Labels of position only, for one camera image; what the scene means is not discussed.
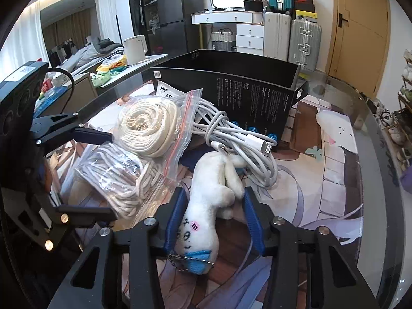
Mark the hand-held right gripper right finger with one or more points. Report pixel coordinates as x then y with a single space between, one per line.
254 220

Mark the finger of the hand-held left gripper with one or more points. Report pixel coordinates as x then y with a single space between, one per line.
93 135
85 215

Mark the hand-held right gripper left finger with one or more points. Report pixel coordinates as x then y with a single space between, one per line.
175 214

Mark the white plush toy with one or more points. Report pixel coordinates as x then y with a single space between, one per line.
206 183

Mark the white medicine packet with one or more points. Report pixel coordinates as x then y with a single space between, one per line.
167 91

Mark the black cardboard box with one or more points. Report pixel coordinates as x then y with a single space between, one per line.
257 103

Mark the green plastic bag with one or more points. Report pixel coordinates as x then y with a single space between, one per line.
106 77

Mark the yellow snack bag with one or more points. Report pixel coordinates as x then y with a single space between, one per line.
111 62

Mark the printed cartoon table mat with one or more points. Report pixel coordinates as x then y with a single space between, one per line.
322 183

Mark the white sideboard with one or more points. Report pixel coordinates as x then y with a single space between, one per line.
138 67

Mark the grey clothes pile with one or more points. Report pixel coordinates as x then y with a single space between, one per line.
93 51

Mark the white electric kettle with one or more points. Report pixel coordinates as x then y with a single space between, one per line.
134 50

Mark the white curtain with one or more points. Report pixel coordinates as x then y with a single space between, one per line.
111 9

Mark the dark glass cabinet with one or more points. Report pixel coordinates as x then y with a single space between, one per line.
143 13

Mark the black refrigerator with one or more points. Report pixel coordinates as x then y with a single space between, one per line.
180 13

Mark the purple box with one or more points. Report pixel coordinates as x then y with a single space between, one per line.
406 177

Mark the grey white woven basket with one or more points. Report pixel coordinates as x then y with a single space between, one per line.
223 41

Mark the shoe rack with sneakers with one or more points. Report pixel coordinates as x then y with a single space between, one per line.
397 122

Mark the silver suitcase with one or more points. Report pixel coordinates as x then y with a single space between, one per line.
305 43

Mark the white vanity desk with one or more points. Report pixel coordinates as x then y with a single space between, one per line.
249 33

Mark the white suitcase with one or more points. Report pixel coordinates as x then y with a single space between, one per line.
277 35

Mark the wooden door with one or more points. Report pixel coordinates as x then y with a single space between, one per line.
360 38

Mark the yellow shoe box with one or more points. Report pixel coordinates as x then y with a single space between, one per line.
305 15

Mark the black shoe box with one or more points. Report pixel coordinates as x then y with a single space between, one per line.
305 7

